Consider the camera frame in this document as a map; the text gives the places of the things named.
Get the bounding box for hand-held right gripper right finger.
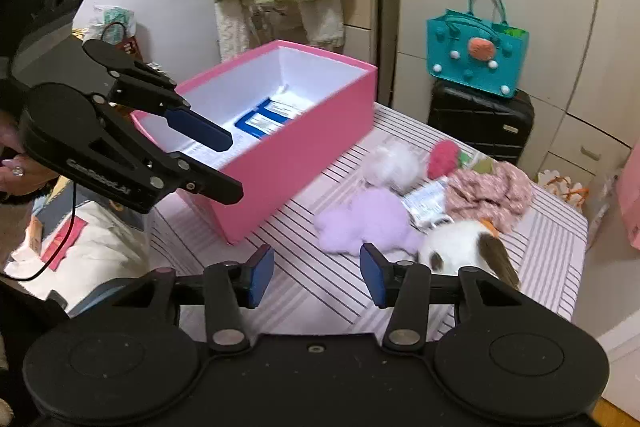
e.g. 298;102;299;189
360;242;546;353

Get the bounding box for white orange paper bag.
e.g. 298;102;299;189
537;169;587;208

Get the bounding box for pink strawberry plush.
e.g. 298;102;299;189
427;140;473;180

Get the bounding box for blue white packet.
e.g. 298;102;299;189
235;109;281;139
262;98;307;120

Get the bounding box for person's left hand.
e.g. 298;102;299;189
0;114;57;198

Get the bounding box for lilac cloud plush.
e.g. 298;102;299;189
314;188;426;256

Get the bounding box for white paper sheet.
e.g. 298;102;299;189
175;133;252;168

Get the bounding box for person's dark fleece clothing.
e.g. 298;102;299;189
0;279;68;427

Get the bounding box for white grey quilt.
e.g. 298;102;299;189
4;179;152;310

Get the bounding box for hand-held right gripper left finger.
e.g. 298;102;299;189
100;244;276;355

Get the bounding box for beige wardrobe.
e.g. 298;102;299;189
392;0;640;190

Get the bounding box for plastic bag with tissue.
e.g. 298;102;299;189
90;4;137;38

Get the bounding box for white tissue packet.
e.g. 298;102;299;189
401;177;454;229

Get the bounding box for white brown cat plush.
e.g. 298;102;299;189
417;219;522;292

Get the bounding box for black cable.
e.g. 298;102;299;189
0;182;79;282

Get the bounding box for pink cardboard box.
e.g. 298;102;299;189
131;39;378;247

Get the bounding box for cream fleece pants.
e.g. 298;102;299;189
215;0;347;60

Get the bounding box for red paper bag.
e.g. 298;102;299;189
102;23;144;64

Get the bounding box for black suitcase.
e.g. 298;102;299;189
427;79;535;166

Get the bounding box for pink flat packet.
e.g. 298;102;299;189
47;212;87;269

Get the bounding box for striped tablecloth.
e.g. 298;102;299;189
150;102;590;339

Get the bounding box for pink box lid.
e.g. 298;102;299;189
616;157;640;251

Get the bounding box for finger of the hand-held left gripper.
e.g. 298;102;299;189
82;39;234;152
95;104;245;206

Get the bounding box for teal felt tote bag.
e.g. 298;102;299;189
426;0;530;99

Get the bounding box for white fluffy pompom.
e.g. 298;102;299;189
362;141;422;188

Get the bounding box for pink floral cloth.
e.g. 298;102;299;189
444;161;534;236

